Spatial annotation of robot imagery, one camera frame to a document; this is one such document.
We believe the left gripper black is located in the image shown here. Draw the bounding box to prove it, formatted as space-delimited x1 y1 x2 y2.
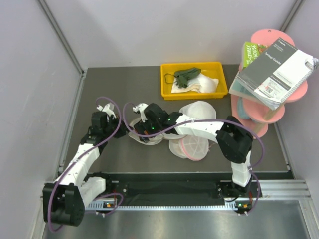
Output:
103 115 133 139

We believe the white mesh laundry bag beige trim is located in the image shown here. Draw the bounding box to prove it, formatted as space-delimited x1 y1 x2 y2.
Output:
127 118 184 145

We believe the dark green bra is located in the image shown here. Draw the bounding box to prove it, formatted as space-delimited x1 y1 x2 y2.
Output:
164 67 201 88

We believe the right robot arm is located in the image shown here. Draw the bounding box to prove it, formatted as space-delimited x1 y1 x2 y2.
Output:
133 103 253 197

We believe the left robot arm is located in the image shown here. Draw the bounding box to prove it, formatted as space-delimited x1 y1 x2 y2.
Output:
42 109 127 226

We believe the mesh laundry bag pink trim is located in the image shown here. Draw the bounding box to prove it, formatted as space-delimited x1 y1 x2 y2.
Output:
169 135 209 161

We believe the beige bra in tray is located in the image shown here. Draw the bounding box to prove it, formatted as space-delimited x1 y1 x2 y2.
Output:
171 73 219 94

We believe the yellow plastic tray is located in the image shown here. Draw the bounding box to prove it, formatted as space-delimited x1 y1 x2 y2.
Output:
160 62 228 100

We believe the pink tiered shelf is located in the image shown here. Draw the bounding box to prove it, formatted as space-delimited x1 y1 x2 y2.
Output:
229 28 309 139

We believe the green storey house book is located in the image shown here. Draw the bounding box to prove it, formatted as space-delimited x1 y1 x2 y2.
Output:
241 42 268 68

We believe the grey spiral setup guide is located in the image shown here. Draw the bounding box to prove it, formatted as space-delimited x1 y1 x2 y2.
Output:
230 38 319 110

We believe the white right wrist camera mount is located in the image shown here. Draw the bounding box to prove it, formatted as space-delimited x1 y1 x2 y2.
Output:
132 103 149 122

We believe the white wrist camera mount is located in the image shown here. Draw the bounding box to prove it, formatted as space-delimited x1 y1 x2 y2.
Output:
132 103 149 122
96 103 116 118

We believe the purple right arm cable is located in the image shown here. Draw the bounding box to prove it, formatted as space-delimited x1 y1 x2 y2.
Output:
123 102 265 216

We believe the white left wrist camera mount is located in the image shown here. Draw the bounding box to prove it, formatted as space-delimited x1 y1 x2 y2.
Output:
96 103 116 118

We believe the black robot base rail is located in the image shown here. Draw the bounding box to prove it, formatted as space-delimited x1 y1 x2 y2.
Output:
85 172 262 208

